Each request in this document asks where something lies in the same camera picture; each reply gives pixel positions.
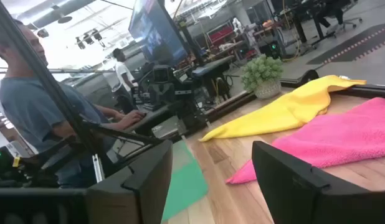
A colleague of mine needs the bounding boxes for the black office chair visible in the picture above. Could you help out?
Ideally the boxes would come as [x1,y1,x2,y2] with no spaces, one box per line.
[337,0,364,32]

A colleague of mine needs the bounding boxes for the black ceiling spotlight cluster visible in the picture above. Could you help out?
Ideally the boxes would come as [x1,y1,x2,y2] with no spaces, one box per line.
[74,28,103,50]

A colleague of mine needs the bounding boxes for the black box green light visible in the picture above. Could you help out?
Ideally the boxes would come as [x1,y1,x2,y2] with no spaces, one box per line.
[260,40,283,60]

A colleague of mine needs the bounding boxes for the black device green light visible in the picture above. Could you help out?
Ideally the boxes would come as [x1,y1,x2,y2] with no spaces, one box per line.
[0,146,25,187]

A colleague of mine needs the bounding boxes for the yellow microfiber towel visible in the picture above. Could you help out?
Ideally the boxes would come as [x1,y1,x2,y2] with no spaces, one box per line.
[199,74,367,142]

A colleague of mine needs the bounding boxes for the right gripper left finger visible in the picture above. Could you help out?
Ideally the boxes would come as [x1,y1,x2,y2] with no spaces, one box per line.
[0,139,174,224]

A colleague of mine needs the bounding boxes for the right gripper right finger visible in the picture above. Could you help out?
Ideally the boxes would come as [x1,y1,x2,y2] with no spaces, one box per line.
[251,140,385,224]

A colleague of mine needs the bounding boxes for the person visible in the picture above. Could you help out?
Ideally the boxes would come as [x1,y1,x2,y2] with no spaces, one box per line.
[0,18,146,189]
[112,48,139,114]
[315,0,346,32]

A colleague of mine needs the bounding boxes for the black side desk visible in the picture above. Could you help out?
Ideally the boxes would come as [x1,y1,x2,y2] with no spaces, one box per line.
[126,104,181,136]

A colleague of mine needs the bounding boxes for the teal translucent plastic bin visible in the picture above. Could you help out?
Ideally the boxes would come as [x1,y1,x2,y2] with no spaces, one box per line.
[161,139,209,222]

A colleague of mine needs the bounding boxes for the pink microfiber towel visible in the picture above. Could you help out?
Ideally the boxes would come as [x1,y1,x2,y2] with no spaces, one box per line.
[225,96,385,185]

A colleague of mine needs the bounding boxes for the green succulent plant woven pot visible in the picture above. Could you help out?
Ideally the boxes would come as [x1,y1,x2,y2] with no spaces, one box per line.
[241,54,284,100]

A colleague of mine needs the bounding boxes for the red storage crate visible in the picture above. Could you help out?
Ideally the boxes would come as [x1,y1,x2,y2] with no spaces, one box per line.
[207,24,235,47]

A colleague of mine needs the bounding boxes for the grey ceiling duct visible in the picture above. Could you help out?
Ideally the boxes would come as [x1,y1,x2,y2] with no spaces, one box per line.
[17,0,97,29]

